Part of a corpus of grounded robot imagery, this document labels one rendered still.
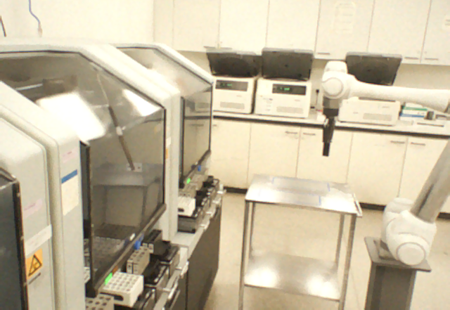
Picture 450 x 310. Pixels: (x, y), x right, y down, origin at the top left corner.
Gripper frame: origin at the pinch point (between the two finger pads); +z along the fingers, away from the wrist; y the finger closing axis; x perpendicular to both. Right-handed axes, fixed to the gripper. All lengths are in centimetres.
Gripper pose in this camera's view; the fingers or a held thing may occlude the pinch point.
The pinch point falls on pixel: (326, 149)
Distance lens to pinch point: 200.7
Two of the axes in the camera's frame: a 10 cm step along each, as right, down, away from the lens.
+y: 5.5, -1.8, 8.2
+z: -0.5, 9.7, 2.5
